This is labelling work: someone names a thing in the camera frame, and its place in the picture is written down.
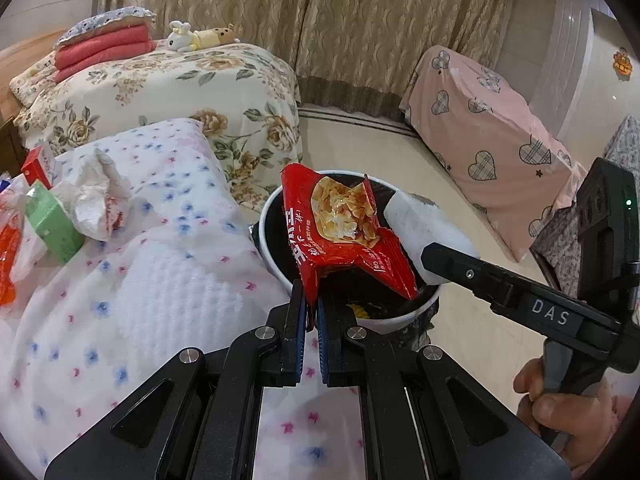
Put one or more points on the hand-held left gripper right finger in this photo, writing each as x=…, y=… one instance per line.
x=322, y=347

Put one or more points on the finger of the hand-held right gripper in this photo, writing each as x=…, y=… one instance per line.
x=465, y=272

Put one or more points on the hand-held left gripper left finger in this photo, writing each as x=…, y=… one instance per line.
x=300, y=332

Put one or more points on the white tissue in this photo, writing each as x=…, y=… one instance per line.
x=425, y=225

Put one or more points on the red snack packet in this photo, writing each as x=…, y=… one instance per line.
x=300, y=220

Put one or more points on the white bin with black liner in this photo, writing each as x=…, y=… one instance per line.
x=382, y=192

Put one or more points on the green box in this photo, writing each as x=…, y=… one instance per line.
x=50, y=220

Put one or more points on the red and white box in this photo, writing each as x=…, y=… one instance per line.
x=40, y=165

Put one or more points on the person's right forearm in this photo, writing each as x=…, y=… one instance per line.
x=622, y=410

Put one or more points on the person's right hand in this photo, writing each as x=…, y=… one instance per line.
x=575, y=425

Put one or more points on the pink heart print cloth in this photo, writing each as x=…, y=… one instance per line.
x=480, y=130

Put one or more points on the white blanket with blue flowers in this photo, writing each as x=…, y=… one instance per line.
x=150, y=270

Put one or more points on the crumpled white plastic bag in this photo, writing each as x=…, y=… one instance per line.
x=92, y=200

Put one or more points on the beige patterned curtain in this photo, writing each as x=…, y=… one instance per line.
x=350, y=25

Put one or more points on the cream rose print quilt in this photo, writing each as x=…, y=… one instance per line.
x=175, y=80

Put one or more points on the orange and white plastic bag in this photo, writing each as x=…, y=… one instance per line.
x=12, y=250

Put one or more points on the white and yellow plush toy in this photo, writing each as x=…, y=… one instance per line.
x=200, y=36

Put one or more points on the folded red blanket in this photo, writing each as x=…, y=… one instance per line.
x=105, y=47

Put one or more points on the dotted pillow with frill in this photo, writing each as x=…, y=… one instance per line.
x=107, y=17

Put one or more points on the orange wall sticker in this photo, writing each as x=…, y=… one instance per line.
x=623, y=64

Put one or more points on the wooden bed frame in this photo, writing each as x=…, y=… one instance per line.
x=10, y=145

